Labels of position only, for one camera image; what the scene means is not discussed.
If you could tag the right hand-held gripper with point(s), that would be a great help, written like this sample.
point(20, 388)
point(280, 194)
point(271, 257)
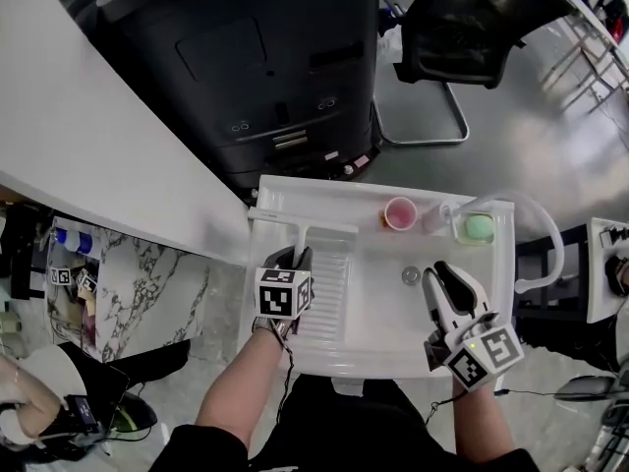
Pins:
point(484, 357)

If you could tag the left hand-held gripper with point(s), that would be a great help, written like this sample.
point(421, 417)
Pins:
point(282, 295)

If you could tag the person's right forearm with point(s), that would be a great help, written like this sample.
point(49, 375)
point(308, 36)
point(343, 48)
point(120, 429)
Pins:
point(479, 421)

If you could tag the person's left forearm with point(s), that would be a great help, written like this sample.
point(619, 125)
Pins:
point(241, 391)

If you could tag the metal sink drain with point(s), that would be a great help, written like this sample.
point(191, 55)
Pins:
point(411, 274)

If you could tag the white sink basin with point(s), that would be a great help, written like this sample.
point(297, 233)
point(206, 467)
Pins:
point(383, 322)

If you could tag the green soap in dish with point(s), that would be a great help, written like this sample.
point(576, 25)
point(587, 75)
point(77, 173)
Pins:
point(476, 226)

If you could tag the clear plastic cup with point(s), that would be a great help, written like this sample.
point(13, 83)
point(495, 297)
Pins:
point(432, 219)

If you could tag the black sink stand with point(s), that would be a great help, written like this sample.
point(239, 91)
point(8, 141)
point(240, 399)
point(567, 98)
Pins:
point(545, 308)

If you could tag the red plastic cup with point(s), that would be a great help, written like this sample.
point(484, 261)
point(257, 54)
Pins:
point(399, 214)

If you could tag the marble pattern table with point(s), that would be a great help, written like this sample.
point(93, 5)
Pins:
point(147, 293)

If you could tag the small white sink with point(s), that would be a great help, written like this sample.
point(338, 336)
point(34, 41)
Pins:
point(604, 293)

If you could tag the grey oval floor base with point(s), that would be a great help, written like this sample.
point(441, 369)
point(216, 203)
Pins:
point(587, 389)

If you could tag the person's black clothing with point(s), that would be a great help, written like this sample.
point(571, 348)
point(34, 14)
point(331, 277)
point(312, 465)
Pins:
point(344, 435)

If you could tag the black copier machine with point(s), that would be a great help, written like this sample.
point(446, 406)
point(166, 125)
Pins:
point(236, 76)

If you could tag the clear water bottle blue label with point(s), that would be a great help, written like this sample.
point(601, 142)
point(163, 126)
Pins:
point(74, 240)

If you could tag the dark oval floor base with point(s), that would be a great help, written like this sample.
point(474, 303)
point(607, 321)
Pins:
point(135, 413)

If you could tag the spare hand-held gripper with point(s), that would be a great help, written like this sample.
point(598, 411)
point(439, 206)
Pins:
point(61, 277)

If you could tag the black mesh office chair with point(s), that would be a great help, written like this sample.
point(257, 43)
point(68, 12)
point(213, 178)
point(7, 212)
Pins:
point(467, 27)

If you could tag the long white table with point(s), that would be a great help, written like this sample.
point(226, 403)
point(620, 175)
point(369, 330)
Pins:
point(589, 13)

